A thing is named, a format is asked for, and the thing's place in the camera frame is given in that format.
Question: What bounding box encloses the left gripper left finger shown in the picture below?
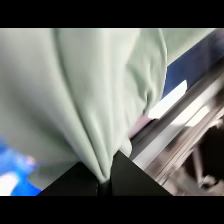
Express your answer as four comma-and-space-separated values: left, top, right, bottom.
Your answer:
39, 161, 100, 197

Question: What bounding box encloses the silver frame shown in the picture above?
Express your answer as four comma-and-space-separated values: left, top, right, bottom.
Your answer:
127, 62, 224, 197

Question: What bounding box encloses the pale green T-shirt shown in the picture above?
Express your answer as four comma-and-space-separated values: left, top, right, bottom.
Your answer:
0, 28, 217, 192

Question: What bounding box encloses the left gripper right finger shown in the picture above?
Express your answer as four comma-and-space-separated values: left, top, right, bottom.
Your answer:
110, 150, 172, 197

